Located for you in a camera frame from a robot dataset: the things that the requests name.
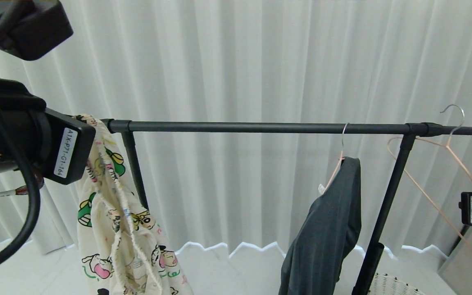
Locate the black cable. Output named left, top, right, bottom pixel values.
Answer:
left=0, top=12, right=42, bottom=277

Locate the black clothes rack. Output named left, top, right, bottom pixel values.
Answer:
left=101, top=119, right=472, bottom=295

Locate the white laundry basket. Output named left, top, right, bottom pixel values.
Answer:
left=369, top=274, right=425, bottom=295

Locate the cream printed garment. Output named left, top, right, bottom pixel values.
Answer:
left=74, top=115, right=193, bottom=295

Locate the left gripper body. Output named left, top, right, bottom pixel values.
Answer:
left=0, top=107, right=96, bottom=185

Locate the pink clothes hanger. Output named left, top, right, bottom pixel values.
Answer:
left=318, top=123, right=350, bottom=195
left=387, top=104, right=472, bottom=279

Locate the dark grey garment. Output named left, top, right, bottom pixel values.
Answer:
left=278, top=157, right=362, bottom=295

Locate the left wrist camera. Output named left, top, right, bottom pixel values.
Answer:
left=0, top=0, right=74, bottom=110

